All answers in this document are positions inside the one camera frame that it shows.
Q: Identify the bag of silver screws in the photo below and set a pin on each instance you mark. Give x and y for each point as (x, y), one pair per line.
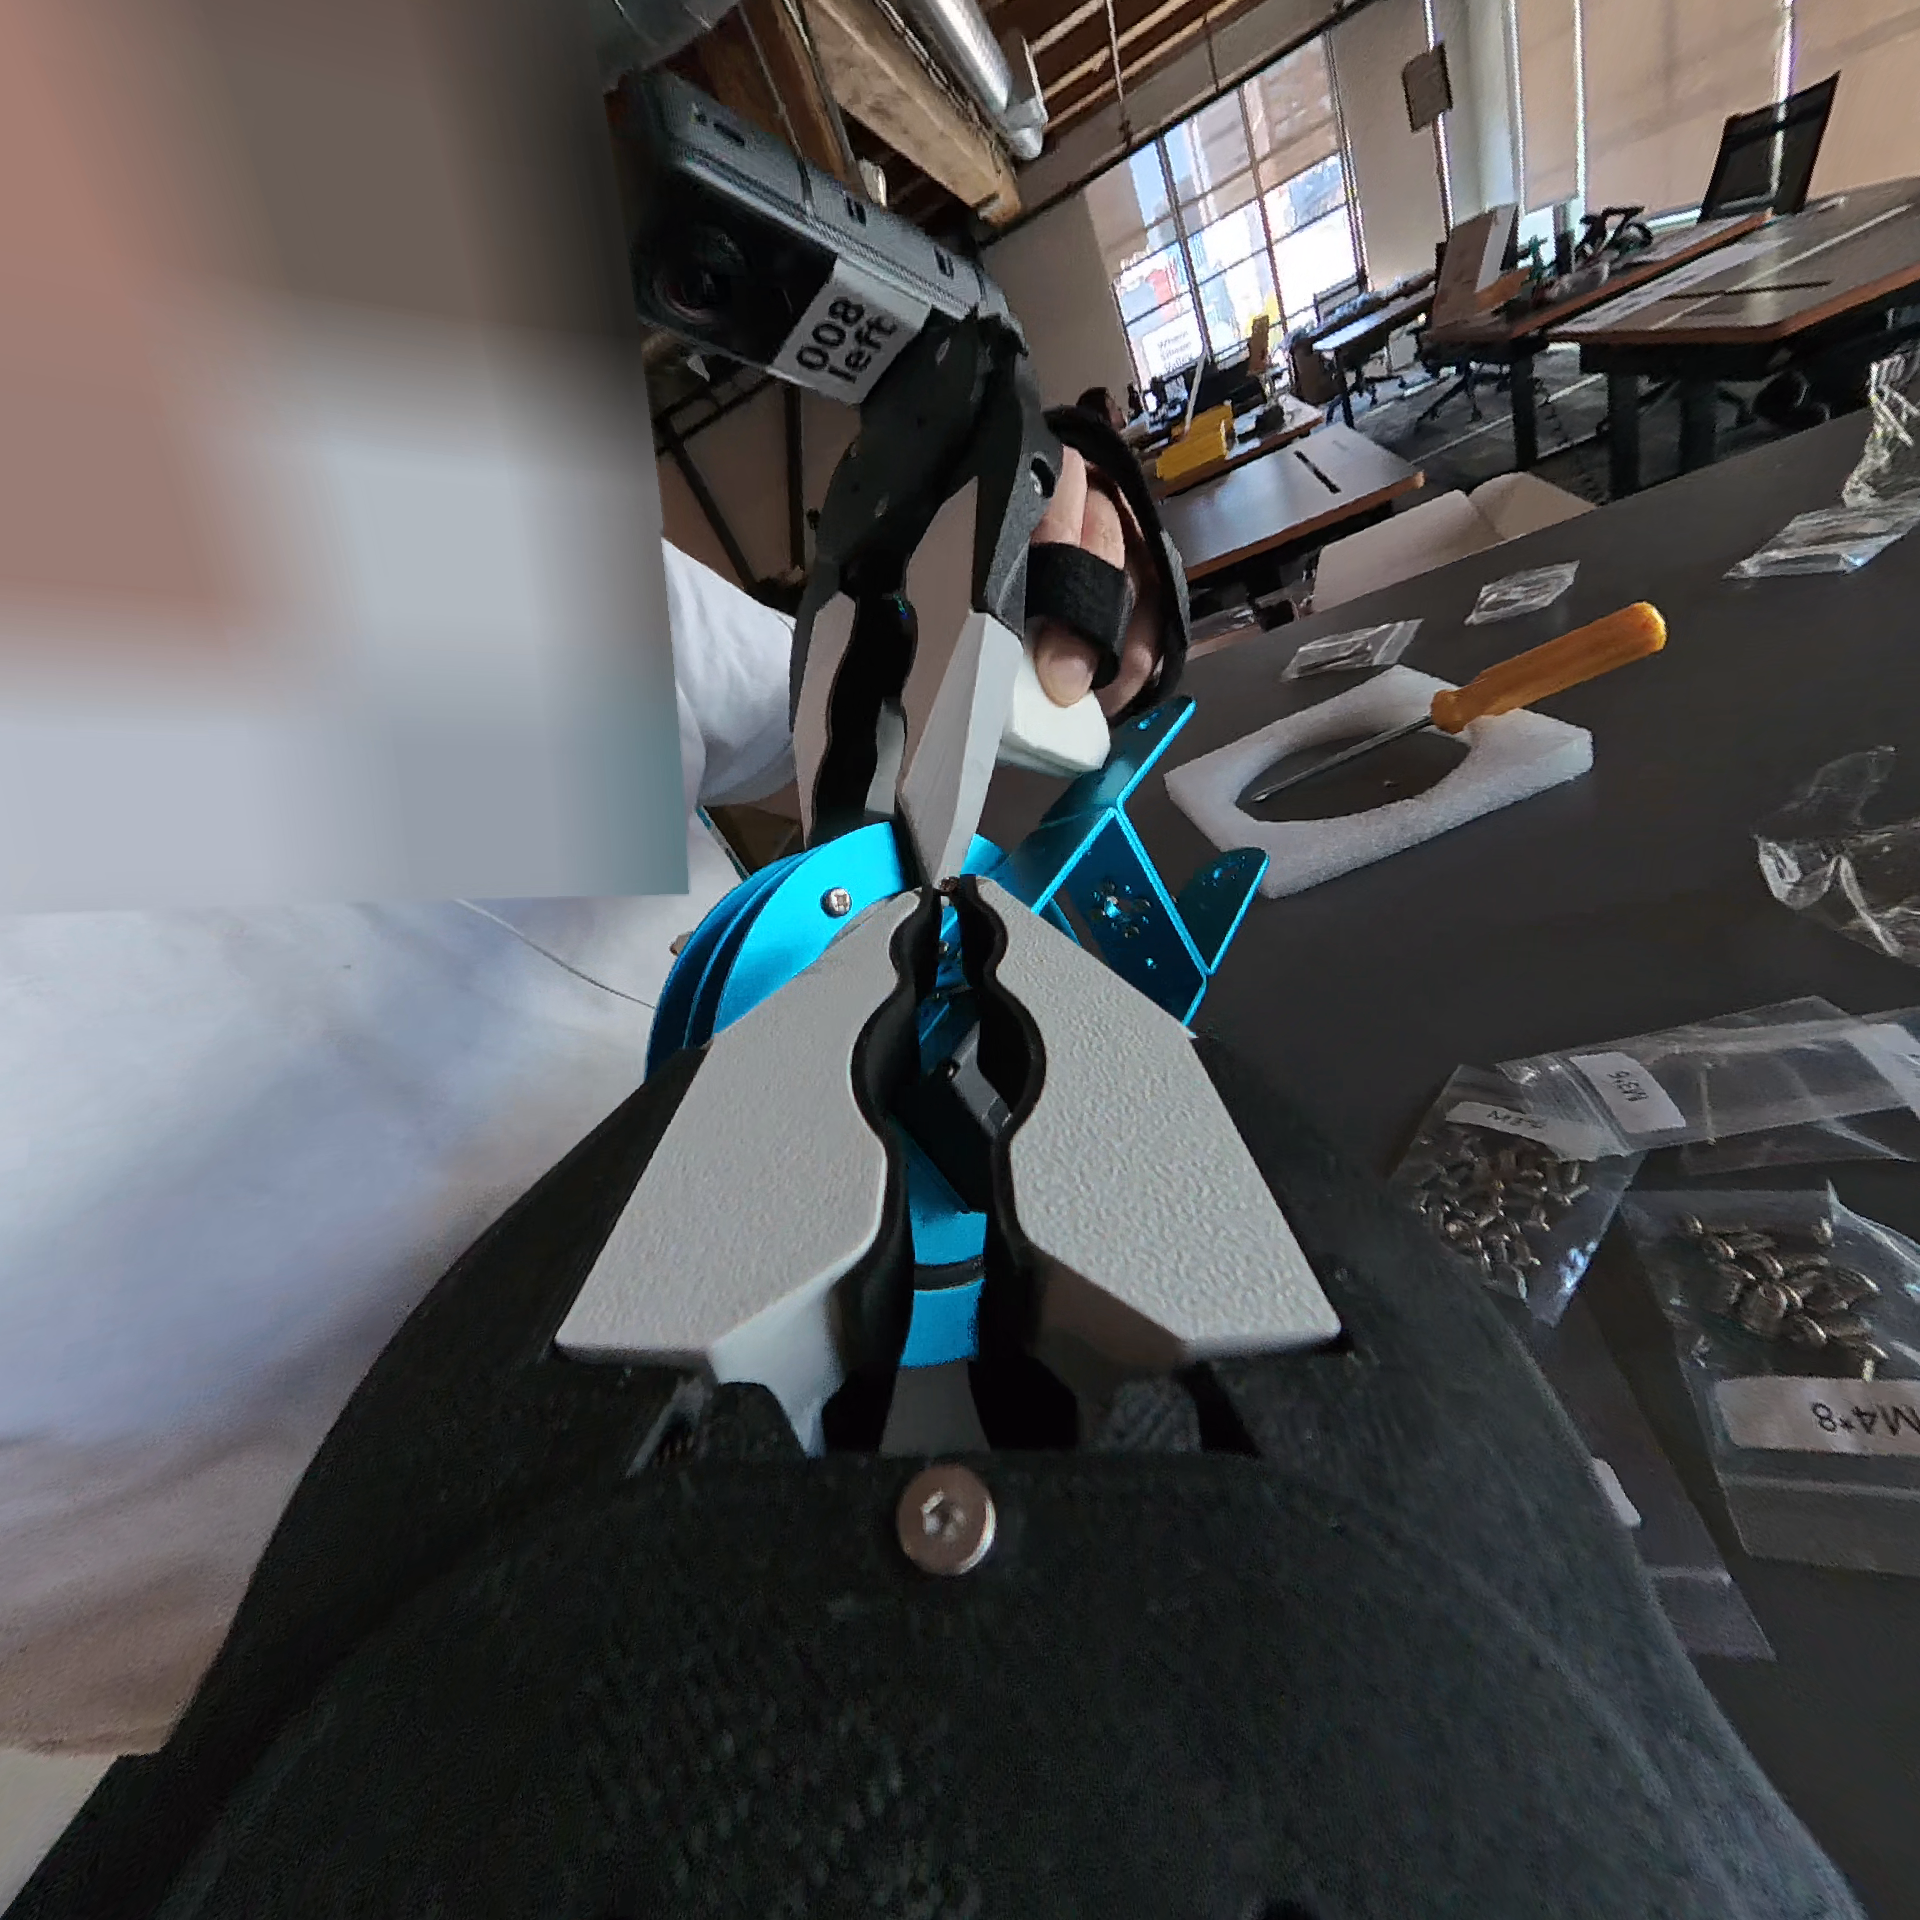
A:
(1786, 1305)
(1500, 1194)

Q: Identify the person's left hand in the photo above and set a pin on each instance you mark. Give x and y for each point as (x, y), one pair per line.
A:
(1089, 524)

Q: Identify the silver ventilation duct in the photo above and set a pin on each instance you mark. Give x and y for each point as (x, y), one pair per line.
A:
(985, 67)

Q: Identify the crumpled clear plastic bag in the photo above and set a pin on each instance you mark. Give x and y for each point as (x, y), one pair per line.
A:
(1852, 861)

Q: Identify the large grid window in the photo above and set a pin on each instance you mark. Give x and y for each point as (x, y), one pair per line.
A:
(1244, 241)

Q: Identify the blue toy robot arm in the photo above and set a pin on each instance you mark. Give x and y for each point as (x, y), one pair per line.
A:
(1126, 901)

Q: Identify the white cardboard box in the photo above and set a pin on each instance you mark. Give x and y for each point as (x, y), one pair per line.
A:
(1442, 539)

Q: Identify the yellow box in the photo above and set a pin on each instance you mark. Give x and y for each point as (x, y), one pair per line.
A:
(1194, 445)

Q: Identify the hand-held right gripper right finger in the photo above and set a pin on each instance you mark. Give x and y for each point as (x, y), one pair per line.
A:
(1155, 1200)

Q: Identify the white foam sheet with hole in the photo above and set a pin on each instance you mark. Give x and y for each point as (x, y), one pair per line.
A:
(1517, 751)

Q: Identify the wooden office desk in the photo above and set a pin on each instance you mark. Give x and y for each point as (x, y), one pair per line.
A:
(1291, 481)
(1757, 283)

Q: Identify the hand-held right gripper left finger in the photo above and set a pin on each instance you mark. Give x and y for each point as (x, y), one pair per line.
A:
(721, 1185)

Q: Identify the small clear plastic bag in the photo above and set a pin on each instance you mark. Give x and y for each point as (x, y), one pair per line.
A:
(1523, 593)
(1349, 647)

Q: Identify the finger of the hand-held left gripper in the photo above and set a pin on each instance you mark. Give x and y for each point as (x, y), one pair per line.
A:
(961, 720)
(820, 704)

